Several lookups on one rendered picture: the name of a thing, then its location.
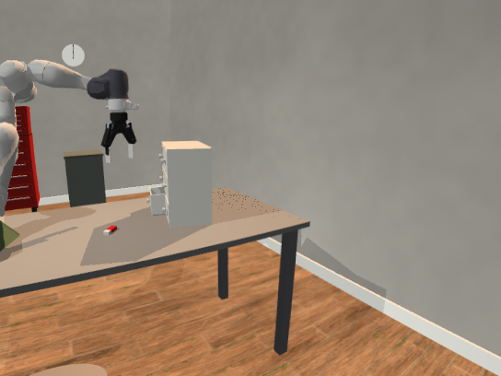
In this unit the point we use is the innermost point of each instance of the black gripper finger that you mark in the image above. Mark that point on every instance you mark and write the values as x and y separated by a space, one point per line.
108 137
129 135

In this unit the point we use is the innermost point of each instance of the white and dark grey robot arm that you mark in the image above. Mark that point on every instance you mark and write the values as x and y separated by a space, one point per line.
19 77

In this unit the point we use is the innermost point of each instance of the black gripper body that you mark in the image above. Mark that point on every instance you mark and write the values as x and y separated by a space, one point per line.
118 118

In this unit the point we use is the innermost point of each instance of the white chest of drawers with wooden top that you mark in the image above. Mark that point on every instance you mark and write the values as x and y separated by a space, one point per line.
189 184

